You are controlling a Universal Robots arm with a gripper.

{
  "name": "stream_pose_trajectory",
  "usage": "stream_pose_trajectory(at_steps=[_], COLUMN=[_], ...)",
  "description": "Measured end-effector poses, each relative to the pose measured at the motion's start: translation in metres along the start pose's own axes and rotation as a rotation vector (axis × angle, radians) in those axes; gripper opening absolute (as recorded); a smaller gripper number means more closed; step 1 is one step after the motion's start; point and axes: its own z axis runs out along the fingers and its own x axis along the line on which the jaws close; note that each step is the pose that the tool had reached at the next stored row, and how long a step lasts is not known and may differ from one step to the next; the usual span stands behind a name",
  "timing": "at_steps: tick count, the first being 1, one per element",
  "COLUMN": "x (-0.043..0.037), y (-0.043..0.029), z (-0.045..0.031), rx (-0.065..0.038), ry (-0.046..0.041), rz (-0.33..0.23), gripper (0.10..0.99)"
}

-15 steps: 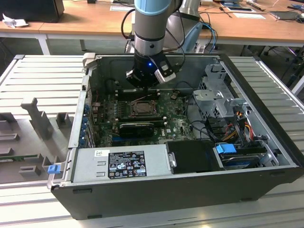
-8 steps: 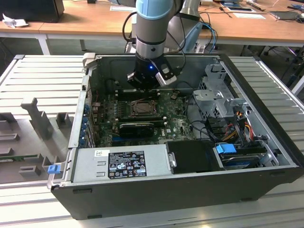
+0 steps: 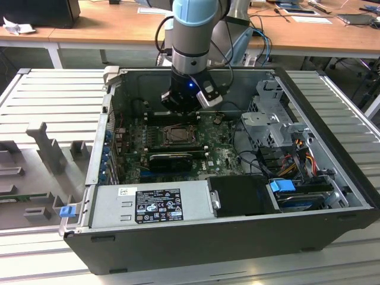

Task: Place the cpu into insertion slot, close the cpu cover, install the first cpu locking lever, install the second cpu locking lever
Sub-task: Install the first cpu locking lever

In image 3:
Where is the grey parts rack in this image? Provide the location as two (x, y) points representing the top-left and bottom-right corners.
(0, 121), (91, 231)

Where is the yellow red wire bundle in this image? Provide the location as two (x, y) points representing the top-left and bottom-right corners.
(278, 145), (317, 178)

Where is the blue case latch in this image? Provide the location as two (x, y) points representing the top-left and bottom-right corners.
(59, 205), (75, 220)

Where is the silver power supply unit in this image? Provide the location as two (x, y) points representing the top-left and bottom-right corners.
(90, 181), (215, 230)

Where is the black box on desk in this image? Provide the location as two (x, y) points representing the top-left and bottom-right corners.
(0, 0), (81, 30)

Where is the black plastic shroud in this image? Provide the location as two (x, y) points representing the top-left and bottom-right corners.
(206, 175), (282, 218)

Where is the black open PC case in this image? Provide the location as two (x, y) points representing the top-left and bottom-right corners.
(58, 65), (380, 276)

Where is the metal socket cover frame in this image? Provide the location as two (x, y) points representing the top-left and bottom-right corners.
(162, 126), (197, 145)

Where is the green motherboard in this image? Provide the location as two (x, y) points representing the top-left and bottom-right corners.
(114, 114), (262, 185)

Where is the wooden desk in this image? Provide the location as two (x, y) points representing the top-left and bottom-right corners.
(49, 0), (380, 71)
(0, 0), (84, 71)

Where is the white power strip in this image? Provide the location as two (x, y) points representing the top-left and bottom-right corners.
(242, 52), (258, 67)

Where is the CPU socket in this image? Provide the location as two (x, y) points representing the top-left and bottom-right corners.
(159, 123), (199, 147)

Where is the silver metal drive cage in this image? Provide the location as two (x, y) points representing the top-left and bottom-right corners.
(240, 78), (311, 151)

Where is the crumpled white paper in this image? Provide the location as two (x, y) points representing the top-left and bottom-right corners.
(2, 16), (37, 36)

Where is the blue disk carrier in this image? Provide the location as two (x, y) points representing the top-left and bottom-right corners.
(269, 179), (297, 197)

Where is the grey notebook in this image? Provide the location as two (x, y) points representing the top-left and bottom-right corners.
(337, 13), (375, 26)

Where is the dark tablet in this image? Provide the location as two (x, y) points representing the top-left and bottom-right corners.
(281, 8), (321, 16)

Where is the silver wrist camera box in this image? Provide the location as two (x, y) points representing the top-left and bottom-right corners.
(195, 83), (224, 108)

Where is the white paper sheet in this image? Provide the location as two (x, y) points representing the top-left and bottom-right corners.
(137, 6), (175, 15)
(291, 15), (334, 24)

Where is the black graphics card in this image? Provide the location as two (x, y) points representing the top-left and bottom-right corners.
(147, 152), (193, 172)

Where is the blue cable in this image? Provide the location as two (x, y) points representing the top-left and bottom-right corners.
(252, 28), (273, 64)

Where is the hard disk drive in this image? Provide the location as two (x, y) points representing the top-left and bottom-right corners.
(274, 192), (326, 212)

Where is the blue expansion slot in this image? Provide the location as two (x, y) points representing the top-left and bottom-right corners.
(139, 169), (167, 179)

